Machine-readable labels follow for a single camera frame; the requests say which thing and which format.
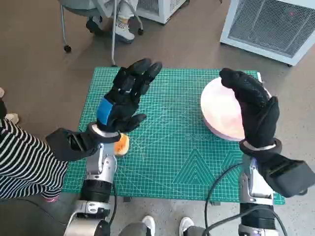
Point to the silver metal pole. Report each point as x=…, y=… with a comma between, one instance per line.
x=113, y=49

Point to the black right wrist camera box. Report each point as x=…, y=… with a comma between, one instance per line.
x=288, y=177

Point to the black table clamp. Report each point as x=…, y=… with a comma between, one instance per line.
x=126, y=199

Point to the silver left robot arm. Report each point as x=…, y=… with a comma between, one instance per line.
x=101, y=162

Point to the small white mesh cabinet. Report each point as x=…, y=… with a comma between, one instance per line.
x=162, y=9

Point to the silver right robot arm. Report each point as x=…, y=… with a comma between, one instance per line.
x=251, y=182

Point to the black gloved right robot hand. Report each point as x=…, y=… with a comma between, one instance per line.
x=258, y=118

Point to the large white mesh cabinet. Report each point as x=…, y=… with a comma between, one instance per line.
x=265, y=24

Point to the person's beige shoe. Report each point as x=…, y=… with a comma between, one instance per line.
x=1, y=92

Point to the pink shoe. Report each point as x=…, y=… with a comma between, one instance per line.
x=51, y=199

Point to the person in striped clothing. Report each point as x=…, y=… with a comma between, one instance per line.
x=19, y=157

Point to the standing person with white shoes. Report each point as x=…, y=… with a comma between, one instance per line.
x=147, y=223

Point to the grey office chair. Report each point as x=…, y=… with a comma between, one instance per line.
x=73, y=7

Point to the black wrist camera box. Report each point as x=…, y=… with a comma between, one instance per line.
x=66, y=145
x=288, y=177

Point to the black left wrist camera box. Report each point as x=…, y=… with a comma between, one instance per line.
x=66, y=145

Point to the pink bowl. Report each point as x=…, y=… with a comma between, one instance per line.
x=219, y=110

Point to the person's white shoe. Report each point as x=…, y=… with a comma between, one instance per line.
x=11, y=118

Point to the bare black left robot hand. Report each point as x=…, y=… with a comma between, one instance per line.
x=120, y=105

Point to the green cutting mat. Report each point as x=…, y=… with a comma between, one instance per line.
x=167, y=123

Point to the rectangular striped toy bread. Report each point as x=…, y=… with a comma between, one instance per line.
x=123, y=145

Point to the seated person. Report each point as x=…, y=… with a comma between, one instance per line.
x=121, y=27

